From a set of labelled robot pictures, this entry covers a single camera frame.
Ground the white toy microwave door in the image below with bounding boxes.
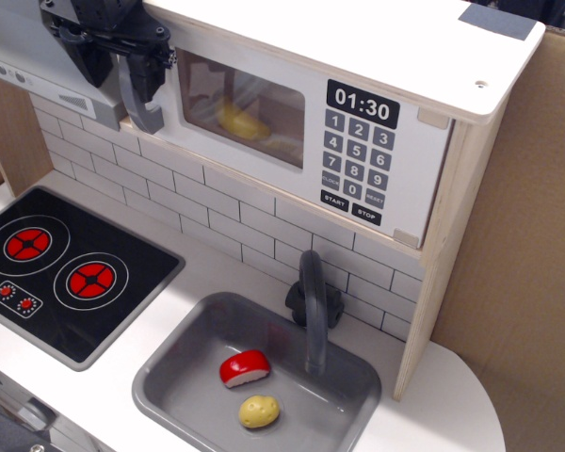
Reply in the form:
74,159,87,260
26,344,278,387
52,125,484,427
111,8,453,250

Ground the red toy cheese wedge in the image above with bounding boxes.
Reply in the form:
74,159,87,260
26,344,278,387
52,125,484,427
219,349,271,388

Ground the grey tape patch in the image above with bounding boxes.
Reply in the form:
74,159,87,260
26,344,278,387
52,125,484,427
459,4,537,40

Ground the grey sink basin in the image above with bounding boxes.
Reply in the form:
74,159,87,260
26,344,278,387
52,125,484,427
133,293,381,451

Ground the wooden microwave cabinet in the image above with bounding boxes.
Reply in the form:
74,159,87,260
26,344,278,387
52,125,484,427
118,1,543,398

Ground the grey range hood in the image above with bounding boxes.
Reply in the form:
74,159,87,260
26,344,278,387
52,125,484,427
0,1,127,130

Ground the brown cardboard panel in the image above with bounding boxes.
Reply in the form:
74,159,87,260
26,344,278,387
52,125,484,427
433,29,565,451

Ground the yellow toy potato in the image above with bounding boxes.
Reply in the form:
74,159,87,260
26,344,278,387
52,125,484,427
238,395,280,428

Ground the grey toy faucet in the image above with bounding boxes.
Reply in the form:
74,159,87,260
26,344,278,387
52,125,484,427
285,250,345,377

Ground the yellow toy banana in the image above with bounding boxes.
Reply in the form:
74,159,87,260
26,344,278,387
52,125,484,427
216,97,271,140

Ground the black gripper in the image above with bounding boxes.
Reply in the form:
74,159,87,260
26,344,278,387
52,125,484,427
40,1,176,104

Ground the black toy stovetop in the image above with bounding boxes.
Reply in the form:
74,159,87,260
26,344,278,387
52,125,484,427
0,187,185,371

